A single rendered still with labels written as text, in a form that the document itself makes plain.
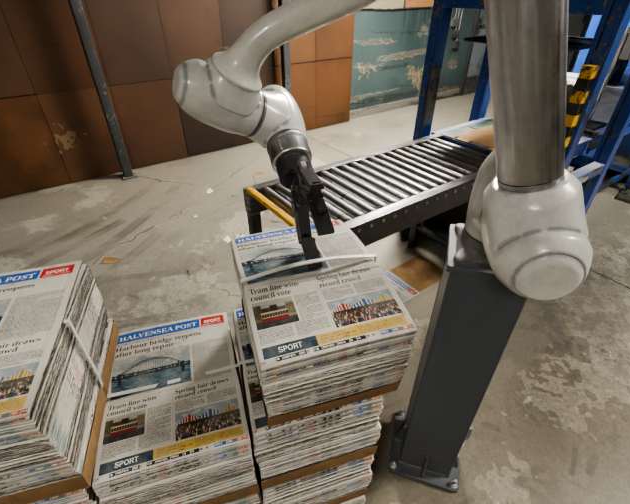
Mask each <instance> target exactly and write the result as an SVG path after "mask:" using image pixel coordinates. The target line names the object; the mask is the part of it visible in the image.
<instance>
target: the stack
mask: <svg viewBox="0 0 630 504"><path fill-rule="evenodd" d="M233 322H234V328H235V336H236V343H237V349H238V355H239V362H238V363H237V359H236V353H235V347H234V342H233V339H232V335H231V331H230V327H229V324H228V319H227V313H226V312H223V313H216V314H210V315H204V316H199V317H194V318H189V319H184V320H179V321H174V322H169V323H164V324H159V325H154V326H149V327H145V328H140V329H135V330H131V331H127V332H123V333H119V337H118V342H117V347H116V352H115V358H114V363H113V368H112V373H111V379H110V384H109V389H108V395H107V400H106V405H105V410H104V416H103V421H102V426H101V432H100V437H99V442H98V447H97V453H96V458H95V463H94V468H93V474H92V479H91V484H90V487H89V488H85V489H81V490H78V491H74V492H70V493H67V494H63V495H59V496H56V497H52V498H48V499H44V500H41V501H37V502H33V503H30V504H197V503H200V502H203V501H206V500H209V499H213V498H216V497H219V496H222V495H225V494H228V493H232V492H235V491H238V490H241V489H245V488H248V487H251V486H254V485H258V479H257V473H258V469H259V473H258V478H259V475H260V478H259V484H260V485H259V489H260V491H261V492H259V493H256V494H253V495H250V496H247V497H243V498H240V499H237V500H234V501H231V502H228V503H225V504H323V503H326V502H329V501H332V500H335V499H338V498H341V497H344V496H346V495H349V494H352V493H355V492H358V491H361V490H364V489H367V488H368V486H369V485H368V484H369V483H370V482H371V480H372V475H373V474H372V471H371V469H370V468H371V466H370V465H371V463H373V462H372V461H374V458H373V457H374V456H373V455H374V454H373V455H369V456H366V457H363V458H360V459H357V460H354V461H351V462H348V463H345V464H342V465H338V466H335V467H332V468H329V469H326V470H323V471H320V472H317V473H314V474H311V475H308V476H304V477H301V478H298V479H295V480H292V481H289V482H286V483H283V484H280V485H277V486H274V487H270V488H267V489H264V490H262V486H261V483H260V481H261V482H263V481H266V480H269V479H272V478H275V477H278V476H281V475H284V474H287V473H290V472H293V471H296V470H299V469H302V468H305V467H308V466H311V465H315V464H318V463H321V462H324V461H328V460H331V459H334V458H337V457H341V456H344V455H347V454H351V453H354V452H357V451H361V450H364V449H367V448H371V447H374V446H375V445H376V443H377V441H378V440H379V438H380V430H381V425H380V423H379V421H378V420H379V419H380V418H379V415H380V413H382V411H381V410H382V409H384V408H383V406H382V405H383V402H384V400H383V398H382V396H381V395H379V396H376V397H372V398H369V399H365V400H362V401H358V402H355V403H351V404H348V405H344V406H341V407H338V408H334V409H331V410H327V411H324V412H320V413H317V414H313V415H310V416H307V417H303V418H300V419H296V420H293V421H289V422H286V423H282V424H279V425H275V426H272V427H269V428H268V424H267V419H266V415H265V410H264V405H263V400H262V396H261V391H260V386H259V381H258V377H257V372H256V367H255V362H254V358H253V353H252V349H251V344H250V340H249V336H248V331H247V327H246V323H245V318H244V314H243V308H239V309H235V310H233ZM238 367H239V369H238ZM240 368H241V371H240V375H239V370H240ZM241 373H242V377H241V381H240V376H241ZM242 378H243V382H242ZM241 382H242V386H241ZM243 383H244V388H243ZM242 388H243V392H242ZM243 393H245V394H244V398H243ZM244 399H245V402H244ZM244 403H245V404H244ZM246 407H247V411H246V409H245V408H246ZM246 413H248V417H247V415H246ZM247 420H249V422H248V421H247ZM248 424H249V425H248ZM248 426H250V427H248ZM249 430H250V433H249ZM250 434H251V438H250ZM251 439H252V444H251ZM252 446H253V450H252ZM253 452H254V456H253ZM254 457H255V461H254ZM256 461H257V462H256ZM255 462H256V467H255ZM257 464H258V467H257ZM256 468H257V473H256ZM261 495H262V496H261ZM262 502H263V503H262Z"/></svg>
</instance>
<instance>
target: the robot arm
mask: <svg viewBox="0 0 630 504"><path fill-rule="evenodd" d="M375 1H377V0H292V1H290V2H288V3H286V4H284V5H282V6H280V7H278V8H276V9H274V10H272V11H270V12H269V13H267V14H265V15H264V16H262V17H260V18H259V19H258V20H256V21H255V22H254V23H252V24H251V25H250V26H249V27H248V28H247V29H246V30H245V31H244V32H243V33H242V34H241V35H240V36H239V38H238V39H237V40H236V41H235V43H234V44H233V45H232V46H231V47H230V48H229V49H228V50H226V51H224V52H216V53H214V55H213V57H211V58H209V59H206V60H205V61H203V60H200V59H190V60H186V61H183V62H182V63H181V64H180V65H178V66H177V68H176V69H175V72H174V75H173V82H172V92H173V97H174V99H175V100H176V102H177V103H178V104H179V106H180V108H181V109H182V110H184V111H185V112H186V113H187V114H189V115H190V116H192V117H193V118H195V119H197V120H199V121H201V122H203V123H205V124H207V125H209V126H212V127H214V128H216V129H219V130H222V131H225V132H228V133H232V134H238V135H242V136H245V137H247V138H250V139H251V140H253V141H255V142H256V143H258V144H259V145H261V146H262V147H263V148H267V152H268V155H269V158H270V161H271V165H272V168H273V170H274V171H275V172H276V173H277V174H278V177H279V181H280V184H281V185H282V186H283V187H285V188H287V189H290V190H292V191H290V194H291V198H292V201H291V202H290V203H291V206H292V210H293V215H294V220H295V226H296V231H297V237H298V243H299V244H301V246H302V249H303V253H304V256H305V260H312V259H319V258H320V255H319V252H318V248H317V245H316V242H315V238H314V237H312V234H311V226H310V218H309V210H310V212H311V215H312V219H313V222H314V225H315V228H316V231H317V234H318V236H322V235H328V234H334V232H335V230H334V227H333V224H332V221H331V218H330V215H329V212H328V209H327V206H326V203H325V200H324V199H322V198H323V196H324V195H323V193H322V192H321V190H323V189H324V184H323V182H322V181H321V180H320V178H319V177H318V176H317V174H316V173H315V172H314V169H313V166H312V163H311V161H312V153H311V150H310V148H309V145H308V140H307V138H306V128H305V123H304V120H303V117H302V114H301V111H300V109H299V107H298V105H297V103H296V101H295V99H294V98H293V96H292V95H291V94H290V93H289V92H288V91H287V90H286V89H285V88H283V87H282V86H279V85H268V86H266V87H264V88H262V83H261V80H260V75H259V73H260V69H261V66H262V64H263V62H264V60H265V59H266V58H267V56H268V55H269V54H270V53H271V52H272V51H274V50H275V49H276V48H278V47H279V46H281V45H283V44H285V43H287V42H289V41H291V40H293V39H295V38H298V37H300V36H302V35H305V34H307V33H309V32H311V31H314V30H316V29H318V28H321V27H323V26H325V25H327V24H330V23H332V22H334V21H337V20H339V19H341V18H343V17H346V16H348V15H350V14H352V13H355V12H357V11H359V10H361V9H363V8H365V7H367V6H369V5H370V4H372V3H374V2H375ZM484 11H485V24H486V38H487V51H488V65H489V79H490V92H491V106H492V119H493V133H494V147H495V149H494V150H493V151H492V152H491V153H490V154H489V155H488V157H487V158H486V159H485V161H484V162H483V163H482V165H481V167H480V169H479V171H478V174H477V176H476V179H475V182H474V186H473V189H472V192H471V196H470V200H469V205H468V209H467V216H466V221H465V224H464V223H457V224H456V225H455V228H454V230H455V232H456V235H457V238H456V253H455V255H454V258H453V262H454V263H456V264H458V265H471V266H477V267H483V268H488V269H492V271H493V273H494V275H495V276H496V277H497V279H498V280H499V281H500V282H501V283H502V284H503V285H504V286H506V287H507V288H508V289H510V290H511V291H512V292H514V293H516V294H518V295H519V296H522V297H525V298H532V299H536V300H552V299H557V298H560V297H563V296H565V295H567V294H569V293H571V292H572V291H574V290H576V289H577V288H578V287H579V286H580V285H581V284H582V283H583V282H584V281H585V279H586V277H587V275H588V272H589V269H590V266H591V262H592V256H593V250H592V246H591V244H590V242H589V240H588V235H589V232H588V227H587V221H586V213H585V205H584V195H583V187H582V184H581V182H580V181H579V180H578V179H577V178H576V177H575V176H574V175H573V174H571V173H570V172H569V171H567V170H566V169H565V135H566V96H567V57H568V18H569V0H484ZM261 88H262V89H261ZM310 200H312V201H310ZM306 204H307V205H306ZM304 205H306V206H304Z"/></svg>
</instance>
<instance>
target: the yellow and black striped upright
mask: <svg viewBox="0 0 630 504"><path fill-rule="evenodd" d="M599 67H600V65H593V64H585V65H582V67H581V70H580V72H579V75H578V78H577V80H576V83H575V85H574V88H573V91H572V93H571V96H570V99H569V101H568V104H567V107H566V135H565V152H566V149H567V147H568V144H569V142H570V139H571V137H572V134H573V132H574V129H575V127H576V124H577V122H578V119H579V117H580V114H581V112H582V109H583V107H584V104H585V102H586V99H587V97H588V94H589V92H590V89H591V87H592V84H593V82H594V79H595V77H596V74H597V72H598V69H599Z"/></svg>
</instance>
